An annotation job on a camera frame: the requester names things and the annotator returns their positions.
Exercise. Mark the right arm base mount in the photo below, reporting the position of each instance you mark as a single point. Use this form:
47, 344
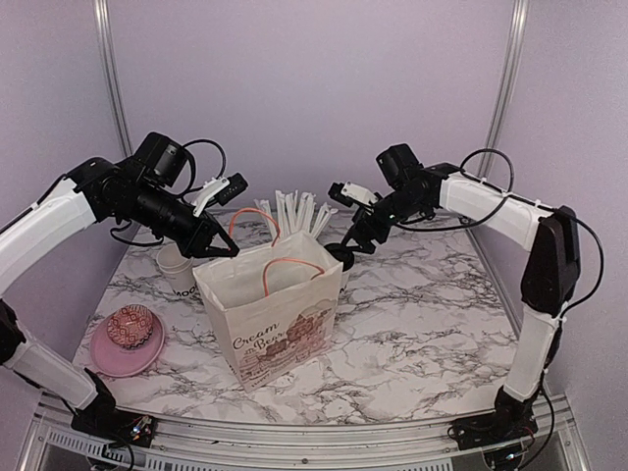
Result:
511, 419

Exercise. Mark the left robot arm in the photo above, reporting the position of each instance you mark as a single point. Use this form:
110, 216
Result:
134, 190

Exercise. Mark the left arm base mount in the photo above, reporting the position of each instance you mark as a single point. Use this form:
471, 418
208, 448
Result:
118, 429

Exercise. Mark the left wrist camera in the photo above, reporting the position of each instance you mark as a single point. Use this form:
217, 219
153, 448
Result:
218, 191

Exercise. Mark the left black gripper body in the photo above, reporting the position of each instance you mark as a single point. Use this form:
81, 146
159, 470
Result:
190, 240

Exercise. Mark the stack of white paper cups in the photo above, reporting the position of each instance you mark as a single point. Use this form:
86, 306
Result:
177, 270

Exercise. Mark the aluminium frame post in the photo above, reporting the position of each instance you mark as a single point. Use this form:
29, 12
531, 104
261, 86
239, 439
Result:
108, 59
510, 69

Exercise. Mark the red patterned bowl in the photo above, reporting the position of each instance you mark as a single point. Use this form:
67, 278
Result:
130, 326

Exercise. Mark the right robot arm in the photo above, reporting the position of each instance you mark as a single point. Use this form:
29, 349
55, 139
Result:
431, 318

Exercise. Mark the kraft paper bag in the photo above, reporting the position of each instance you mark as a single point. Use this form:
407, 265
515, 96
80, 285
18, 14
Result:
272, 307

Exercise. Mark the front aluminium rail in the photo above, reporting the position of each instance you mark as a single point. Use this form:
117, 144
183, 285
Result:
197, 444

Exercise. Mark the left aluminium frame post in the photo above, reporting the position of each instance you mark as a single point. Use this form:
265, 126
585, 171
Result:
108, 59

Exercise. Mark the right aluminium frame post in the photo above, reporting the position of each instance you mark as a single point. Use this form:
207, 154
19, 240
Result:
510, 69

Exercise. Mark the pink plate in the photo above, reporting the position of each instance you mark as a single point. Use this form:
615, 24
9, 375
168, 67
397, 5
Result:
115, 361

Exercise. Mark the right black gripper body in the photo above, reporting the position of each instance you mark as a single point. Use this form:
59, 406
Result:
381, 231

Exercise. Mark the bundle of white wrapped straws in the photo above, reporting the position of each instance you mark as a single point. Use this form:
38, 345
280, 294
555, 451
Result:
295, 212

